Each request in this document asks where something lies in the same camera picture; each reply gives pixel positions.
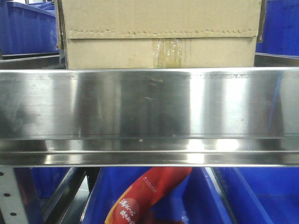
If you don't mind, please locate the large plain cardboard box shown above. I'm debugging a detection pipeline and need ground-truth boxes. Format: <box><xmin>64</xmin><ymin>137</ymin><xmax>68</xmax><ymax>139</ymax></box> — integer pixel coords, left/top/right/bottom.
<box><xmin>55</xmin><ymin>0</ymin><xmax>266</xmax><ymax>69</ymax></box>

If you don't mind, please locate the stainless steel shelf rack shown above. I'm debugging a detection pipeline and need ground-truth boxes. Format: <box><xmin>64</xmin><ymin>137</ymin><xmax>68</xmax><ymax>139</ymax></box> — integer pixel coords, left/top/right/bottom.
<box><xmin>0</xmin><ymin>54</ymin><xmax>299</xmax><ymax>224</ymax></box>

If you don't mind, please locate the red snack bag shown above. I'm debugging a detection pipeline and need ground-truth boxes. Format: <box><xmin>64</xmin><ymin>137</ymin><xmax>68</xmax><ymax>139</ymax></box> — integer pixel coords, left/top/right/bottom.
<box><xmin>104</xmin><ymin>167</ymin><xmax>192</xmax><ymax>224</ymax></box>

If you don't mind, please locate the blue bin lower centre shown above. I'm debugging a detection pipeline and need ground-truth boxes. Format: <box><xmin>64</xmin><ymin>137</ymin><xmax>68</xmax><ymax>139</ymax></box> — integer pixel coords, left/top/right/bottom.
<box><xmin>81</xmin><ymin>167</ymin><xmax>231</xmax><ymax>224</ymax></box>

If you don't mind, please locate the blue bin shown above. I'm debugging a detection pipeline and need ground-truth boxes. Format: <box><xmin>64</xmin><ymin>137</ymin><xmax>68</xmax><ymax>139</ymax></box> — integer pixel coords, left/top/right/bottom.
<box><xmin>81</xmin><ymin>167</ymin><xmax>231</xmax><ymax>224</ymax></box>
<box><xmin>0</xmin><ymin>0</ymin><xmax>58</xmax><ymax>55</ymax></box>
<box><xmin>213</xmin><ymin>166</ymin><xmax>299</xmax><ymax>224</ymax></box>
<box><xmin>256</xmin><ymin>0</ymin><xmax>299</xmax><ymax>56</ymax></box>
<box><xmin>31</xmin><ymin>167</ymin><xmax>70</xmax><ymax>198</ymax></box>

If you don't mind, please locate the blue bin lower left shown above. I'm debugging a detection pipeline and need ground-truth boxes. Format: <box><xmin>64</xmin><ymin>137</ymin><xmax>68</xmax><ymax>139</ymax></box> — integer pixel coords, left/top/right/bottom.
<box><xmin>31</xmin><ymin>167</ymin><xmax>70</xmax><ymax>198</ymax></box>

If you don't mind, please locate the blue bin lower right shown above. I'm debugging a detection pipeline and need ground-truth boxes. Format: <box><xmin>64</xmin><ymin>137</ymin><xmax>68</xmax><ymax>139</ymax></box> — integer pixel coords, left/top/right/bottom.
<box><xmin>213</xmin><ymin>166</ymin><xmax>299</xmax><ymax>224</ymax></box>

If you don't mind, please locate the blue bin upper left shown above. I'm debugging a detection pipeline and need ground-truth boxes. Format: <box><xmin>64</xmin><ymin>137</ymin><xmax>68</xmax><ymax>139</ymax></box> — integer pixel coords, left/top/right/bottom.
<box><xmin>0</xmin><ymin>0</ymin><xmax>58</xmax><ymax>55</ymax></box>

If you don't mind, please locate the blue bin upper right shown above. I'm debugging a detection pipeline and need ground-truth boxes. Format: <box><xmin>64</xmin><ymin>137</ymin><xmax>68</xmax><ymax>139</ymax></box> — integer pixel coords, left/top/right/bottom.
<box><xmin>256</xmin><ymin>0</ymin><xmax>299</xmax><ymax>56</ymax></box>

